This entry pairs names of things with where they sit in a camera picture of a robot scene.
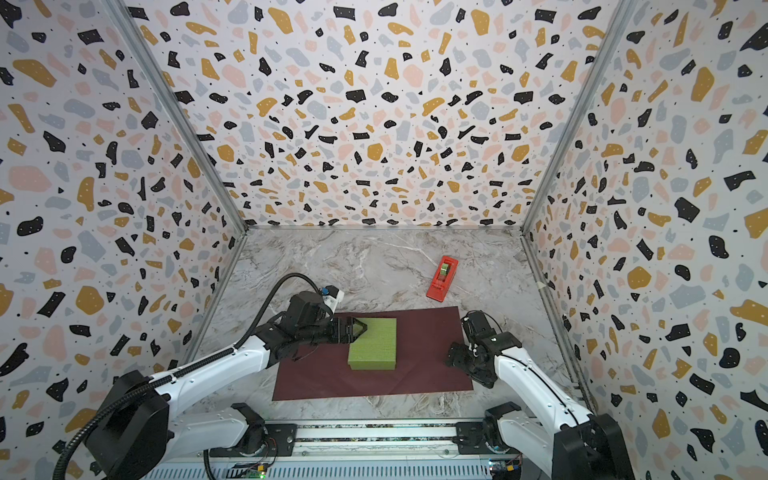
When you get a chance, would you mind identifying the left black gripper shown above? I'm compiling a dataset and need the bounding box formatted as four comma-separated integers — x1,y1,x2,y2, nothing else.
298,315,367,347

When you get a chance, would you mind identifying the green gift box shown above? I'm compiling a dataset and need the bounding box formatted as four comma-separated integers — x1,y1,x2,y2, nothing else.
348,318,397,371

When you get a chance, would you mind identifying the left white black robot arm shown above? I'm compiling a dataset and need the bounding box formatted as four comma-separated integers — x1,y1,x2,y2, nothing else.
85,287,368,479

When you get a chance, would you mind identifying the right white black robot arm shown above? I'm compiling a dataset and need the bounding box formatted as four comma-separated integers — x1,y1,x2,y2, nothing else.
446,310,635,479

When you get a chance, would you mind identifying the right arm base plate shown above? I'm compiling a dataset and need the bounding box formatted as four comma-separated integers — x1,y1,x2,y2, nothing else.
451,401,547,457

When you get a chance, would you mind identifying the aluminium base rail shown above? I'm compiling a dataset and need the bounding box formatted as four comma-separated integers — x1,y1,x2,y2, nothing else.
140,419,551,479

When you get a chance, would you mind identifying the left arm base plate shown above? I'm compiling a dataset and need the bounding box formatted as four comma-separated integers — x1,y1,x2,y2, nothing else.
209,402,298,461

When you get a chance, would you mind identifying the black corrugated cable conduit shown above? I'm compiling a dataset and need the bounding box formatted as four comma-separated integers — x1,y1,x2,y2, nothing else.
51,272,328,480

